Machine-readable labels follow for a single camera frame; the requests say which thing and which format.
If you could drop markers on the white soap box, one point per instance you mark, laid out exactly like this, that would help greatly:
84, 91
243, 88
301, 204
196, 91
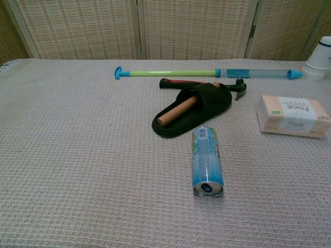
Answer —
292, 116

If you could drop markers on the wooden dowel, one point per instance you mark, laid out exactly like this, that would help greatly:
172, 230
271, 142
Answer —
175, 111

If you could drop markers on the black red claw hammer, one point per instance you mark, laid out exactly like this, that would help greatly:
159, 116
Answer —
170, 83

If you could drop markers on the black slipper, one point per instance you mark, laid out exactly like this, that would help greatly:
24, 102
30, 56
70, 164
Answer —
209, 100

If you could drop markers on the blue green water pump toy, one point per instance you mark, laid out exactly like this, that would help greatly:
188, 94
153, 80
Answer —
168, 73

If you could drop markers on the light blue beverage can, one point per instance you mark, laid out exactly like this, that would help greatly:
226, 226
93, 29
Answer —
207, 160

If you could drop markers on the beige woven tablecloth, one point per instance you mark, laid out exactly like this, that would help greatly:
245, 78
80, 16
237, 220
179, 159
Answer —
77, 155

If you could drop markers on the woven folding screen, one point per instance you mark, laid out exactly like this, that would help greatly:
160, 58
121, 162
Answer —
194, 28

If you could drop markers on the brass screen hinge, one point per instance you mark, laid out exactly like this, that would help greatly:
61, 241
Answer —
252, 31

